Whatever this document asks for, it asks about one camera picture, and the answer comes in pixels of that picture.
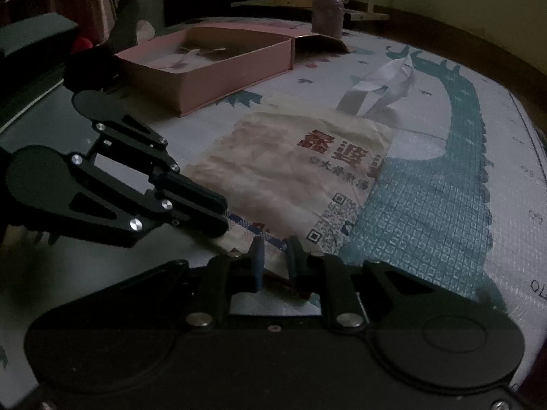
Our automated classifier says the pink cardboard box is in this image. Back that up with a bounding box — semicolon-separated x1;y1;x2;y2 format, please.
115;25;352;118

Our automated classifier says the dark green box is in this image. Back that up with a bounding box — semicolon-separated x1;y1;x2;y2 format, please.
0;13;80;59

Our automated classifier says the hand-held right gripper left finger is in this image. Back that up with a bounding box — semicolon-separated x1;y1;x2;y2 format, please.
115;237;266;331

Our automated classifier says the purple glass jar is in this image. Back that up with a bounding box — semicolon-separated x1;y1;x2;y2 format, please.
310;0;345;39

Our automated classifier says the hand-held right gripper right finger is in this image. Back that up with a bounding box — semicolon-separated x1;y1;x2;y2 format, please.
285;235;429;334

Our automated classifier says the dark grey sock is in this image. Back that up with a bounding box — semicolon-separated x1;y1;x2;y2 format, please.
108;0;143;53

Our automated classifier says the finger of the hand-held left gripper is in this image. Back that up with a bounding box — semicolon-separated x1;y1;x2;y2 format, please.
64;153;232;250
94;113;228;216

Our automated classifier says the beige printed shopping bag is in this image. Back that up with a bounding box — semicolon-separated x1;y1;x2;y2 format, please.
184;49;418;304

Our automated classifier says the dinosaur print play mat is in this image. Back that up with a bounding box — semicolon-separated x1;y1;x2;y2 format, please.
0;17;547;394

